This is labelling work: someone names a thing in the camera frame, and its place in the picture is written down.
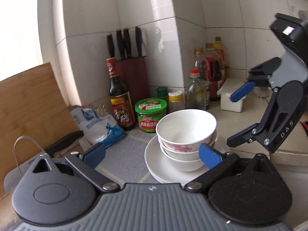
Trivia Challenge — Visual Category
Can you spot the white floral bowl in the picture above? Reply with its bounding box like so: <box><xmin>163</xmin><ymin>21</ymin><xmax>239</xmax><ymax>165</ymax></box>
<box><xmin>156</xmin><ymin>109</ymin><xmax>217</xmax><ymax>152</ymax></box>

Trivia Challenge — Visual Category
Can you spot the white fruit plate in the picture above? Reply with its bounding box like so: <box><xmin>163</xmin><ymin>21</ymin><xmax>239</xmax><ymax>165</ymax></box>
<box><xmin>145</xmin><ymin>136</ymin><xmax>209</xmax><ymax>186</ymax></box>

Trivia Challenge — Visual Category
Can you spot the white plastic seasoning box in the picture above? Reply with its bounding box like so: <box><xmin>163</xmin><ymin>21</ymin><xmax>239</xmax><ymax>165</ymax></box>
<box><xmin>216</xmin><ymin>78</ymin><xmax>249</xmax><ymax>113</ymax></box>

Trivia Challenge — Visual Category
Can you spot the blue white salt bag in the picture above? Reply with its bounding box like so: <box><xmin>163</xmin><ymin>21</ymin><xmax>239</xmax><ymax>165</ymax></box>
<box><xmin>70</xmin><ymin>106</ymin><xmax>126</xmax><ymax>148</ymax></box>

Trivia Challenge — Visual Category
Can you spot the grey teal dish towel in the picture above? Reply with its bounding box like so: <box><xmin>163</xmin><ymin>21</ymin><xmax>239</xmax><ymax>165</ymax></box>
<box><xmin>95</xmin><ymin>128</ymin><xmax>158</xmax><ymax>187</ymax></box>

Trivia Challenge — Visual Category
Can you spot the dark vinegar bottle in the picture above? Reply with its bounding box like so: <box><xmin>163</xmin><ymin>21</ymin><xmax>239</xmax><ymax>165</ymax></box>
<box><xmin>106</xmin><ymin>57</ymin><xmax>135</xmax><ymax>131</ymax></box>

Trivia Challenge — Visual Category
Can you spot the yellow oil bottle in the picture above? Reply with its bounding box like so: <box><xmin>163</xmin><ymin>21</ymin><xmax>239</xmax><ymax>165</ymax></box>
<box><xmin>213</xmin><ymin>37</ymin><xmax>228</xmax><ymax>83</ymax></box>

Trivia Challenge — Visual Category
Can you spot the clear glass bottle red cap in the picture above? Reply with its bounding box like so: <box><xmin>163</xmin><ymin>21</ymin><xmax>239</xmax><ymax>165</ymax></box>
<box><xmin>184</xmin><ymin>68</ymin><xmax>206</xmax><ymax>110</ymax></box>

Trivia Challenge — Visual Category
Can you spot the yellow lid spice jar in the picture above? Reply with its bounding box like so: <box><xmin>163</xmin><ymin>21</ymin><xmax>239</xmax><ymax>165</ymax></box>
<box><xmin>168</xmin><ymin>90</ymin><xmax>185</xmax><ymax>113</ymax></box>

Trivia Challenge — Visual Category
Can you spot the bamboo cutting board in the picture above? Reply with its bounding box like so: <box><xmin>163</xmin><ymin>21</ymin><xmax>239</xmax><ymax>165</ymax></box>
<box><xmin>0</xmin><ymin>62</ymin><xmax>80</xmax><ymax>195</ymax></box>

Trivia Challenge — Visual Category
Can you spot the green lid sauce jar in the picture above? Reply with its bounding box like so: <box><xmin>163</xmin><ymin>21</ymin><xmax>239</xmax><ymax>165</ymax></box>
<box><xmin>135</xmin><ymin>98</ymin><xmax>168</xmax><ymax>133</ymax></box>

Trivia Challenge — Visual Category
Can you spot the green lid small spice jar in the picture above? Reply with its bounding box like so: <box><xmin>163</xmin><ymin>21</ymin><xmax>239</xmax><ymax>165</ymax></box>
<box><xmin>157</xmin><ymin>87</ymin><xmax>169</xmax><ymax>102</ymax></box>

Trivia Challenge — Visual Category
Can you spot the dark red knife block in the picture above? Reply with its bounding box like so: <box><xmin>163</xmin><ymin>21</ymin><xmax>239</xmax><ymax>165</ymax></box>
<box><xmin>106</xmin><ymin>27</ymin><xmax>150</xmax><ymax>105</ymax></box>

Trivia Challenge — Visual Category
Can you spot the black handled santoku knife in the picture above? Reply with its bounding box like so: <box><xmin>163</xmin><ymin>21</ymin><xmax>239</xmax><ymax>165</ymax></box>
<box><xmin>3</xmin><ymin>130</ymin><xmax>85</xmax><ymax>193</ymax></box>

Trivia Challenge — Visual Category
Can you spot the metal wire rack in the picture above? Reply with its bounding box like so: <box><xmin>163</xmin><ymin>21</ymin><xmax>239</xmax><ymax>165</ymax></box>
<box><xmin>13</xmin><ymin>135</ymin><xmax>46</xmax><ymax>178</ymax></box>

